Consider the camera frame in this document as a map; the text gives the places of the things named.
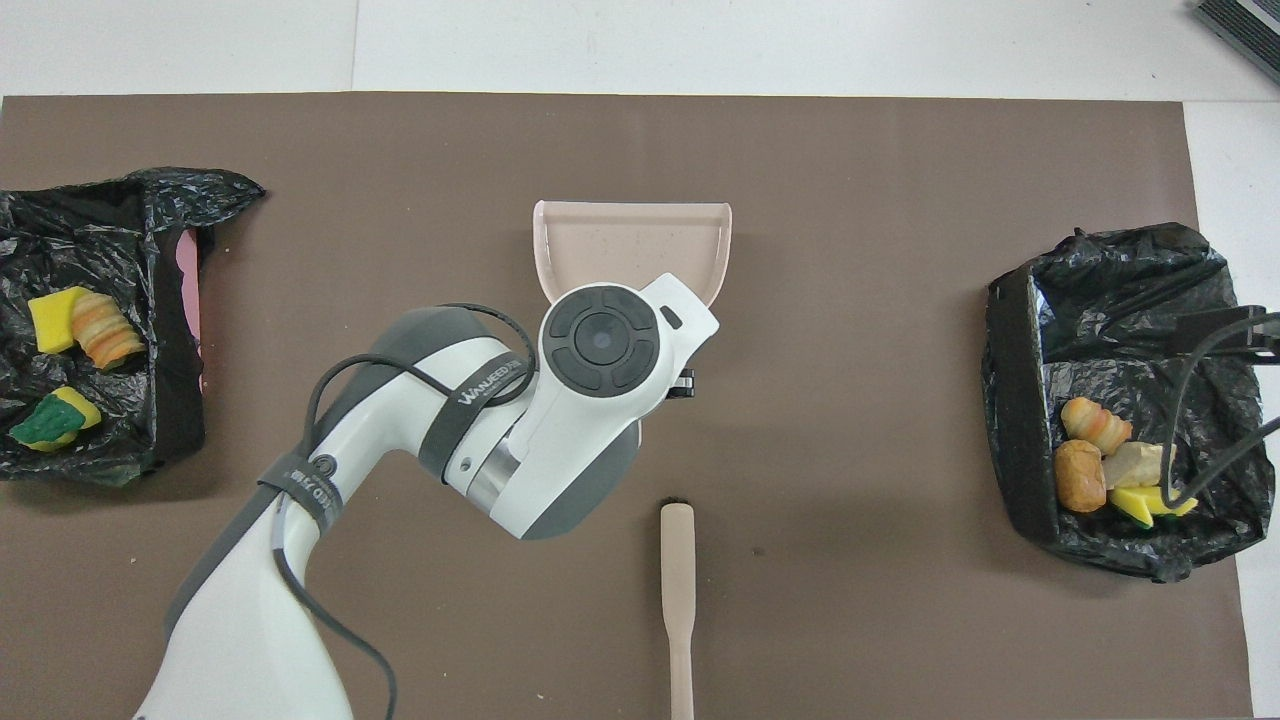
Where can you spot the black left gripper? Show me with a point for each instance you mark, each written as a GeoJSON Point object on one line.
{"type": "Point", "coordinates": [683, 383]}

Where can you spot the beige plastic dustpan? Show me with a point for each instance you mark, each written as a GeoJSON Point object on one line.
{"type": "Point", "coordinates": [630, 240]}

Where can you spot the ridged beige orange sponge piece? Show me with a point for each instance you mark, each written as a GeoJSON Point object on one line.
{"type": "Point", "coordinates": [1095, 425]}

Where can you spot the round beige sponge piece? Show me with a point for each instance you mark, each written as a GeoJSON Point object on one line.
{"type": "Point", "coordinates": [1135, 463]}

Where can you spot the beige hand brush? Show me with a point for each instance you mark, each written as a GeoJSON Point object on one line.
{"type": "Point", "coordinates": [678, 560]}

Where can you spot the golden brown sponge piece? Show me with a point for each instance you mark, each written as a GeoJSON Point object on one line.
{"type": "Point", "coordinates": [1080, 478]}

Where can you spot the angular beige sponge piece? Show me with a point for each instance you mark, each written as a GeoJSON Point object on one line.
{"type": "Point", "coordinates": [108, 333]}

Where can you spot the green backed yellow sponge piece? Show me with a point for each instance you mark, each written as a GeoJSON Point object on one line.
{"type": "Point", "coordinates": [50, 424]}

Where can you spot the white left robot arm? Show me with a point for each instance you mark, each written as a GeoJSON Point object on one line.
{"type": "Point", "coordinates": [560, 440]}

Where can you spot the black bag lined bin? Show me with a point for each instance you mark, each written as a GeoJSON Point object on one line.
{"type": "Point", "coordinates": [1100, 330]}

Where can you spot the pink bin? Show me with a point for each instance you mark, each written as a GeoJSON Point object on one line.
{"type": "Point", "coordinates": [187, 285]}

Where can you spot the black trash bag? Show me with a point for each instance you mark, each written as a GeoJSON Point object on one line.
{"type": "Point", "coordinates": [70, 230]}

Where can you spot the brown table mat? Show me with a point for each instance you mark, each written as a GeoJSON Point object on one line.
{"type": "Point", "coordinates": [640, 150]}

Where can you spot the dark grey ribbed device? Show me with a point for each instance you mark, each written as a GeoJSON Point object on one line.
{"type": "Point", "coordinates": [1245, 25]}

